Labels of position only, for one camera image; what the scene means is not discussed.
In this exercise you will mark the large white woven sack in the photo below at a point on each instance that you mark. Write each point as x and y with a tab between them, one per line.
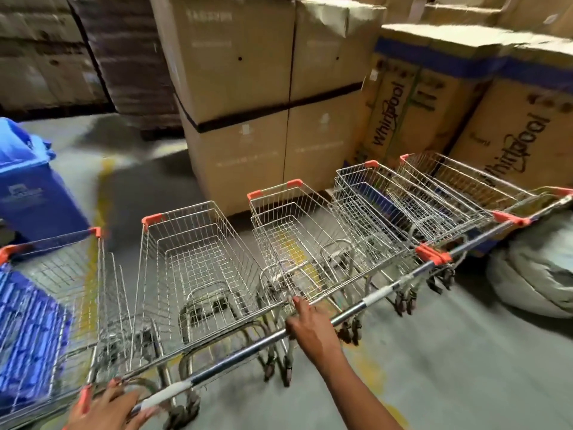
537	268

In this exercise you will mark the person's right hand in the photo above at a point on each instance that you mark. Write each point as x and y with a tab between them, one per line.
315	333

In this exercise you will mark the dark blue pallet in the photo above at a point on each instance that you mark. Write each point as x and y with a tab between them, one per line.
161	133

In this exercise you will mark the person's right forearm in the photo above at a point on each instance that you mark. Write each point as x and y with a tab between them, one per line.
358	398

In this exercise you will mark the blue plastic trash bin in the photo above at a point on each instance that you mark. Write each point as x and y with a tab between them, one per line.
36	201

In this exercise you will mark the stack of blue plastic crates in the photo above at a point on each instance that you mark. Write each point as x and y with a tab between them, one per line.
27	335

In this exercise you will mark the flat low cardboard box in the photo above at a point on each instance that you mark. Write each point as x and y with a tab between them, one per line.
461	15

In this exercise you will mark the person's left hand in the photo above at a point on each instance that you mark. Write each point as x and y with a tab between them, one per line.
107	409

